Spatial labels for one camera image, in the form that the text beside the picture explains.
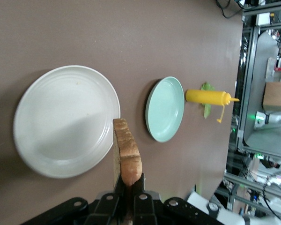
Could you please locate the brown bread slice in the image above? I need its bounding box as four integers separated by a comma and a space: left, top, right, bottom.
112, 118, 143, 221

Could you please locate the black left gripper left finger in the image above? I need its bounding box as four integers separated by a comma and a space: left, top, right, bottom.
84, 173, 126, 225

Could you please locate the beige plate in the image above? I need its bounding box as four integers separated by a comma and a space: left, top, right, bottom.
13, 65, 121, 179

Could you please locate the green lettuce leaf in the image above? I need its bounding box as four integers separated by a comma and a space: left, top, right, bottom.
200, 82, 216, 120

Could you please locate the black hanging cable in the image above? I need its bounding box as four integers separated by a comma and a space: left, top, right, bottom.
215, 0, 245, 19

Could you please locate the mint green plate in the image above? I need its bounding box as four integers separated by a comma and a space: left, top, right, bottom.
145, 76, 185, 143

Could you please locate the aluminium frame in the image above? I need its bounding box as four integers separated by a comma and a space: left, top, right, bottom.
224, 0, 281, 225

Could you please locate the yellow mustard squeeze bottle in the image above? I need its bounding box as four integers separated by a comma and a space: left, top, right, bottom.
185, 89, 240, 124

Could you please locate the grey metal panel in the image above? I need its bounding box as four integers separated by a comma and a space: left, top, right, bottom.
242, 30, 281, 147

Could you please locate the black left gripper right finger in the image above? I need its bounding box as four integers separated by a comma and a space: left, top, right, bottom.
132, 172, 159, 225

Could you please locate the brown cardboard box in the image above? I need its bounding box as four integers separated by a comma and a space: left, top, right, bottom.
262, 81, 281, 111

